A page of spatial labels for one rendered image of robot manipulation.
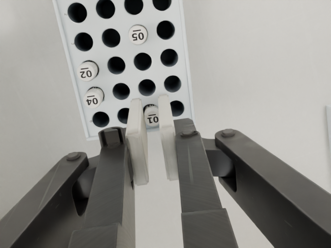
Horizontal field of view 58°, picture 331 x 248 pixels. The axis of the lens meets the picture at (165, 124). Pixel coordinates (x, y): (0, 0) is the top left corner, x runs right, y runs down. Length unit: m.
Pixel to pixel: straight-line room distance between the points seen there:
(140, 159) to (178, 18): 0.11
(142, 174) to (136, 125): 0.03
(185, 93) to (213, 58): 0.05
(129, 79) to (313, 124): 0.17
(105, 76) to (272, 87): 0.14
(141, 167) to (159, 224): 0.17
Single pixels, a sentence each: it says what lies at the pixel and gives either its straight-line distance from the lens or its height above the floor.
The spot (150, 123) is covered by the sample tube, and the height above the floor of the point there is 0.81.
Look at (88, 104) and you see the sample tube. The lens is 0.21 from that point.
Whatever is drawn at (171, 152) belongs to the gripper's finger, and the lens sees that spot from 0.15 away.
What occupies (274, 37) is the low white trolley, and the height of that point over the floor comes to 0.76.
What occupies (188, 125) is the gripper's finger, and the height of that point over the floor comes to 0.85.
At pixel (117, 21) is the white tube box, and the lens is 0.22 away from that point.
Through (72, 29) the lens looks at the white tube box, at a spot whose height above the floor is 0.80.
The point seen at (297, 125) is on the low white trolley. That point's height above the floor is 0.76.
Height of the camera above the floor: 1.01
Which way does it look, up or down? 70 degrees down
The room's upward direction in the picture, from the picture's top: 171 degrees clockwise
